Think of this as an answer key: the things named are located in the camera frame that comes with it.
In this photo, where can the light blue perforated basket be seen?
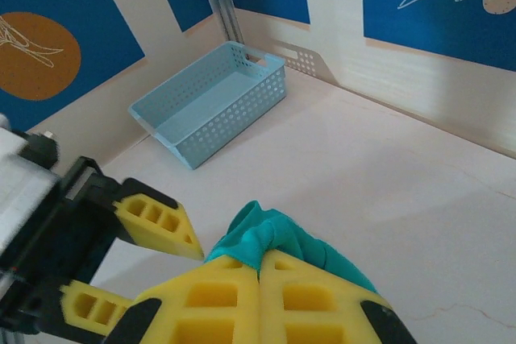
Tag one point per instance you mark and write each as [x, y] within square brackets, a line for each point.
[209, 98]

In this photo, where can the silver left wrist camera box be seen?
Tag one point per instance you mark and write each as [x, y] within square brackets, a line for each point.
[20, 199]

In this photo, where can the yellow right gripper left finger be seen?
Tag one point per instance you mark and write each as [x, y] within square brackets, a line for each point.
[209, 312]

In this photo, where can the teal t-shirt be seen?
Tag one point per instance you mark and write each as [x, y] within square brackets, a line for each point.
[278, 231]

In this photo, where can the blue panel orange circle flower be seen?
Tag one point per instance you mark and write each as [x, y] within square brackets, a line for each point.
[101, 17]

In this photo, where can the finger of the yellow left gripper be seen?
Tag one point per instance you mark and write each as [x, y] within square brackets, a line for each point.
[92, 307]
[161, 227]

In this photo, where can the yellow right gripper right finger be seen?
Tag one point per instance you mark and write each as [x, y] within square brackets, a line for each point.
[314, 312]

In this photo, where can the blue panel beige circle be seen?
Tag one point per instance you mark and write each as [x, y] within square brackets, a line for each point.
[443, 26]

